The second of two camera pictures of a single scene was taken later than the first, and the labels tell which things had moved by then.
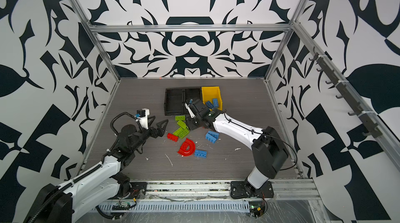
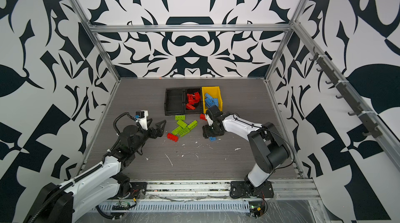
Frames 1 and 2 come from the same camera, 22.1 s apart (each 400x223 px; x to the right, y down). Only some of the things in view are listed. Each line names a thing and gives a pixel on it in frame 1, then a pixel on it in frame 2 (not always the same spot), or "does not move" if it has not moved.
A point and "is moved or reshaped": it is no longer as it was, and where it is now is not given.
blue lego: (215, 101) does not move
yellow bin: (210, 93) does not move
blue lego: (209, 104) is moved or reshaped
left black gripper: (158, 131) does not move
